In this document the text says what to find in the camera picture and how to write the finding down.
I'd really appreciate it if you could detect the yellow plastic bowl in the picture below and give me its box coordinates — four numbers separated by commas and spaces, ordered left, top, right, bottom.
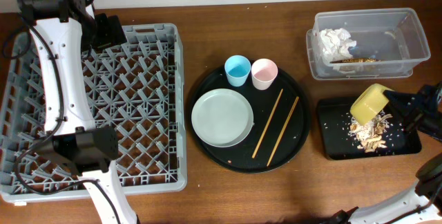
350, 84, 392, 125

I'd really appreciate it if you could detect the food scraps and rice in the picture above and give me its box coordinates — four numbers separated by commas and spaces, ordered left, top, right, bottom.
348, 111, 392, 153

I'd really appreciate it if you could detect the gold snack wrapper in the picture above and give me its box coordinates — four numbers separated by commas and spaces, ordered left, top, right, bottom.
330, 57, 380, 64

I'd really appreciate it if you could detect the white paper napkin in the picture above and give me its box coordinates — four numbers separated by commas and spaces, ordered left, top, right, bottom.
316, 28, 357, 62

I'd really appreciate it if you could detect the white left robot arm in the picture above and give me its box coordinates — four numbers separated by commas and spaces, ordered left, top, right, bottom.
17, 0, 139, 223

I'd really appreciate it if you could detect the clear plastic waste bin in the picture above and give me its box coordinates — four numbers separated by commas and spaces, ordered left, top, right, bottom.
306, 8, 431, 80

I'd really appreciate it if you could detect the grey plastic dishwasher rack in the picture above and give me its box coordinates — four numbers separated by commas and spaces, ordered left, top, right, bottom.
1, 24, 187, 205

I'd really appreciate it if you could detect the black rectangular tray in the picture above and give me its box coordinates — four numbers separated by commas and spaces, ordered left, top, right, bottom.
317, 96, 422, 160

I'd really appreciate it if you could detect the wooden chopstick right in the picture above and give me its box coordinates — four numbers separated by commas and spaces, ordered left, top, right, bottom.
267, 96, 299, 167

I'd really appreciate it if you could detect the wooden chopstick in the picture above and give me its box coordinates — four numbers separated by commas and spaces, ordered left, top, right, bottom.
267, 96, 299, 167
252, 88, 284, 159

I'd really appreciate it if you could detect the round black serving tray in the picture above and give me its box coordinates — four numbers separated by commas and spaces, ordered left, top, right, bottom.
187, 66, 311, 174

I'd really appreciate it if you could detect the wooden chopstick left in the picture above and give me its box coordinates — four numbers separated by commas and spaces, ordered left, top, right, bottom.
252, 88, 284, 159

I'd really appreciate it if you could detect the light blue plastic cup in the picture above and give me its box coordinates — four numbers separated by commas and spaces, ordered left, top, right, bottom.
224, 55, 251, 87

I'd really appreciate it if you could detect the pink plastic cup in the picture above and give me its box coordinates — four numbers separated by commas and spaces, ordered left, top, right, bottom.
251, 59, 278, 91

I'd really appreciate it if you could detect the grey round plate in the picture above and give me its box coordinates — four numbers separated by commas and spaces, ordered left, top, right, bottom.
191, 88, 253, 148

